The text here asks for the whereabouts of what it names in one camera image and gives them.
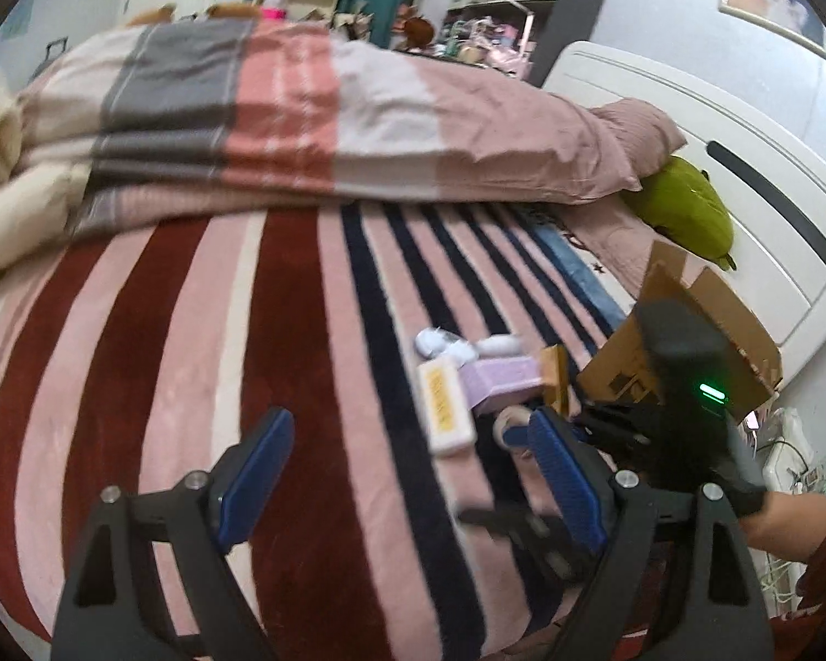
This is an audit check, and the white bed headboard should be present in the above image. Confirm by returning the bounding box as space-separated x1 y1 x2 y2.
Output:
543 42 826 382

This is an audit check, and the white double-dome case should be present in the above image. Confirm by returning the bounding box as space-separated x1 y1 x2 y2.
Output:
413 327 479 367

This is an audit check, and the framed wall picture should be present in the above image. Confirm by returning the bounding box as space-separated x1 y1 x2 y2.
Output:
719 0 826 60

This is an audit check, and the person's forearm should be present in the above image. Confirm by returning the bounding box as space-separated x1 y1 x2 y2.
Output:
738 492 826 562

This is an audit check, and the pink pillow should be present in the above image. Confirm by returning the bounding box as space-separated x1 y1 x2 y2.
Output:
589 99 688 179

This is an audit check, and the brown plush toy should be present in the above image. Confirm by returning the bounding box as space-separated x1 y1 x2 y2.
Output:
392 4 436 51

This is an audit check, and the pink bag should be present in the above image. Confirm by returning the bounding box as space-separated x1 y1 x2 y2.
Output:
260 0 287 21

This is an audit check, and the white tape roll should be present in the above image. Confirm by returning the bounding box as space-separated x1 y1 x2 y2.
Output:
492 404 532 455

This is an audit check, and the striped fleece blanket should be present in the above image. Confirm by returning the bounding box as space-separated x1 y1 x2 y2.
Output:
0 200 631 661

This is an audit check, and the purple stamp-pattern box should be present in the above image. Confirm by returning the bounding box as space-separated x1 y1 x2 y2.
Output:
458 355 543 416

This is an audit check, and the green plush toy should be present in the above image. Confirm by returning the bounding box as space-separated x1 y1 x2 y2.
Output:
621 157 737 270

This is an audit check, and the white box yellow label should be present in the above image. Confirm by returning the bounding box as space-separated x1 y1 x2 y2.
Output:
417 358 476 457

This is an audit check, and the cream fluffy blanket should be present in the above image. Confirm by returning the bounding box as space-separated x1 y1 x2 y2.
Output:
0 69 90 272

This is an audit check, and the white oval object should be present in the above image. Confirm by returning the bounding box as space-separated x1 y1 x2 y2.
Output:
472 334 524 358

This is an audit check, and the cluttered white shelf unit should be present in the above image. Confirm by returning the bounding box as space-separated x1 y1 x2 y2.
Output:
434 0 558 79

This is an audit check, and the cardboard box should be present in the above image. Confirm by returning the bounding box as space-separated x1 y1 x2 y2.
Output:
577 242 784 422

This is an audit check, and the pink grey patchwork duvet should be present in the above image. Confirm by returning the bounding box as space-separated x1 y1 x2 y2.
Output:
19 19 639 204

